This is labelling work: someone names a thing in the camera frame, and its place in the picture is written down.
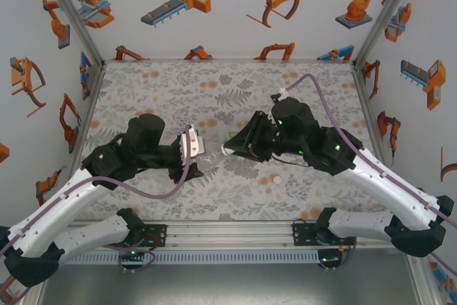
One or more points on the clear unlabelled plastic bottle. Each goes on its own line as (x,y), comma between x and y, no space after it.
(210,156)

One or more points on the white plastic bottle cap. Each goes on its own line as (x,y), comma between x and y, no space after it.
(276,179)

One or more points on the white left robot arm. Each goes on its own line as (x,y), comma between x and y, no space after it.
(57,201)

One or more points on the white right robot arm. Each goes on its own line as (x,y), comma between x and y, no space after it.
(385,180)

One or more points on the grey floral tablecloth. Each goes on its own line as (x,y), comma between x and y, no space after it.
(125,76)

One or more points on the aluminium side bar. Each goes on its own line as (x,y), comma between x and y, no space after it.
(88,112)
(367,105)

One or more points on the brushed grey metal panel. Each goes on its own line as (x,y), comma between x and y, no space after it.
(228,287)

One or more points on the aluminium frame rail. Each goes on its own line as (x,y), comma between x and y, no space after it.
(228,235)

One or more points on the thin aluminium frame bar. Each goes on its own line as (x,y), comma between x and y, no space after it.
(228,60)

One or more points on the aluminium corner post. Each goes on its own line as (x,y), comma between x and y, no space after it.
(385,15)
(74,15)

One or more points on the aluminium frame leg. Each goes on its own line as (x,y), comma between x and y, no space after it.
(34,294)
(425,290)

